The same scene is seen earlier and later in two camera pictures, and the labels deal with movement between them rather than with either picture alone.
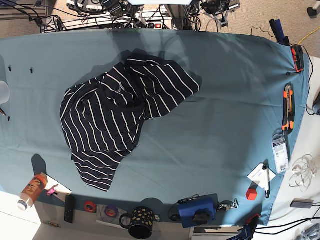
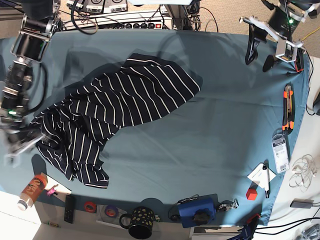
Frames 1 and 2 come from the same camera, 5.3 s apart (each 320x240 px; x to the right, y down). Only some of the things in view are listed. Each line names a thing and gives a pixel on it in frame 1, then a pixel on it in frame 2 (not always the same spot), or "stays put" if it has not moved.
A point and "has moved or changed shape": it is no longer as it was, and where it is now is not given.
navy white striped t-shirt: [102, 117] has moved or changed shape
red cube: [251, 194] stays put
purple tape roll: [111, 211] stays put
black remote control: [69, 208] stays put
